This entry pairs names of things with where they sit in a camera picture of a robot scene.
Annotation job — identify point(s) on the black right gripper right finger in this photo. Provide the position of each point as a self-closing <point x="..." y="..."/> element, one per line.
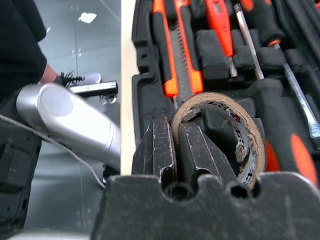
<point x="197" y="150"/>

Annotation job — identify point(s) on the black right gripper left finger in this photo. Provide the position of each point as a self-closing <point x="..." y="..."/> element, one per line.
<point x="155" y="147"/>

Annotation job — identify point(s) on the black electrical tape roll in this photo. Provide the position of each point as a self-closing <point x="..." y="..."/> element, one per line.
<point x="257" y="142"/>

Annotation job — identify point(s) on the black orange utility knife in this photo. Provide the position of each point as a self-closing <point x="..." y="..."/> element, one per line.
<point x="170" y="82"/>

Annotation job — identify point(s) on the orange tester pen screwdriver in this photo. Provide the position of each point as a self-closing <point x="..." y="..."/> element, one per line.
<point x="220" y="27"/>

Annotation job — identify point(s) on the black tool case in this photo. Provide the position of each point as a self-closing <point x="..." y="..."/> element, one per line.
<point x="215" y="60"/>

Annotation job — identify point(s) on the light-coloured sneaker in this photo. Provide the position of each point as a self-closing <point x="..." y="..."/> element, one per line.
<point x="85" y="78"/>

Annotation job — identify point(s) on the black robot body housing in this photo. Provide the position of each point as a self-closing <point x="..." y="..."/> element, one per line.
<point x="17" y="162"/>

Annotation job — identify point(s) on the person in black clothes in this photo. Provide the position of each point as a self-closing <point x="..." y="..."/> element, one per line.
<point x="17" y="37"/>

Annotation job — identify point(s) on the black table leg frame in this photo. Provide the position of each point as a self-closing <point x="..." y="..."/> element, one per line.
<point x="95" y="87"/>

